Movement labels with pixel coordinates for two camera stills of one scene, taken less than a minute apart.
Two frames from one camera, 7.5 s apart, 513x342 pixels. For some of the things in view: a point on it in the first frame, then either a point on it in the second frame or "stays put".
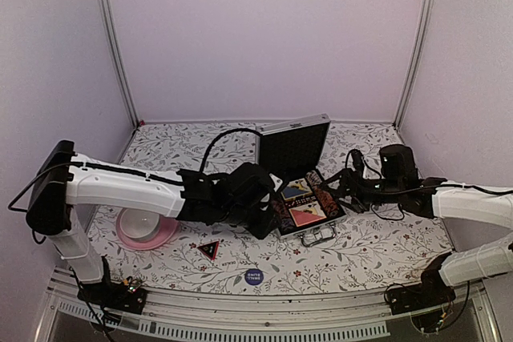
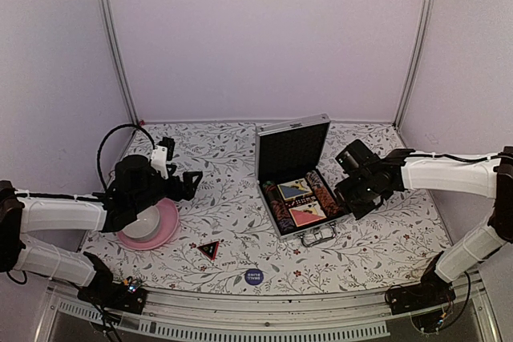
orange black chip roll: (328, 203) stays put
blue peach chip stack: (313, 178) stays put
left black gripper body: (260, 230) -> (175, 192)
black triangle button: (210, 249) stays put
